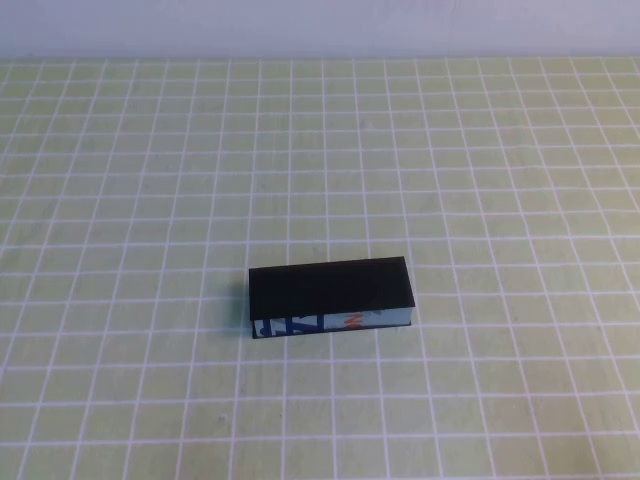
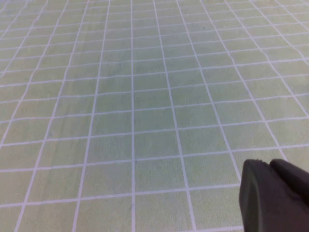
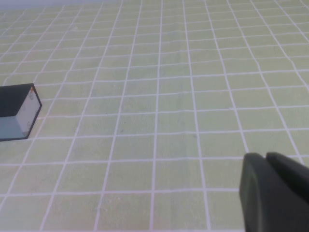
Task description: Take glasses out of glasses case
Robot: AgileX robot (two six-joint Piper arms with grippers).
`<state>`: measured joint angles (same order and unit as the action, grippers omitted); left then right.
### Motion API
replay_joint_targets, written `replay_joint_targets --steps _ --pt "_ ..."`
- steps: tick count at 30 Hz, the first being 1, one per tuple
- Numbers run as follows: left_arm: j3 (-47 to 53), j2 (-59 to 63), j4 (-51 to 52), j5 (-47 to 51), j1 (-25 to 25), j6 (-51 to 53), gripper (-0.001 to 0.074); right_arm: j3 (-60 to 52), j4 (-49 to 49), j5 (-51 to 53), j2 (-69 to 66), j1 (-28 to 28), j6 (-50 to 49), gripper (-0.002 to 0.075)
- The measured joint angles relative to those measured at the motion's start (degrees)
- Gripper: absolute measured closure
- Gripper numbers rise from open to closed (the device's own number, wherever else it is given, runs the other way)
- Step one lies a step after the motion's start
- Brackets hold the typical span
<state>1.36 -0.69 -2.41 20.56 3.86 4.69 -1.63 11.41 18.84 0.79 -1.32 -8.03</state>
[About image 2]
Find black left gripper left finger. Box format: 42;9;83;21
238;159;309;232

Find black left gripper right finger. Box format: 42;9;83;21
268;158;309;206

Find green checked tablecloth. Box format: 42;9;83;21
0;0;309;232

